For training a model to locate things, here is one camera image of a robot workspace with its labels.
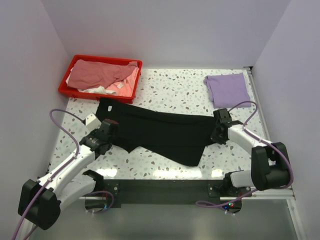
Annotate black t shirt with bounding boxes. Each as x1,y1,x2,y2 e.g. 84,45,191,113
95,98,216,167

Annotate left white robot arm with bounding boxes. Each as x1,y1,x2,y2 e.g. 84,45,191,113
18,119,119,230

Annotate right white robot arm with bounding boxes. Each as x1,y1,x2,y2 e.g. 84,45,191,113
210,108,294,197

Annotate folded lavender t shirt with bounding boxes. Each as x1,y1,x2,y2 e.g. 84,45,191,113
203,73,251,109

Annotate light pink t shirt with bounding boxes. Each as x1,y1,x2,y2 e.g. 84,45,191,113
105,67,139,97

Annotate red plastic bin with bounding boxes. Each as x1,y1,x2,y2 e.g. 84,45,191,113
58,54,143,104

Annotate dusty pink t shirt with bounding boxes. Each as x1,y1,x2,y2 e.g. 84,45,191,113
67,59,138,90

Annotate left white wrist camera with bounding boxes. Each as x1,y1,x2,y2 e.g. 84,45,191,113
84,113,101,132

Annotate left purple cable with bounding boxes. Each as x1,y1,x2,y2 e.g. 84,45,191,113
14,108,116,238

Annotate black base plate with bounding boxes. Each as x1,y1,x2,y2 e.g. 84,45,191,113
74,178,251,213

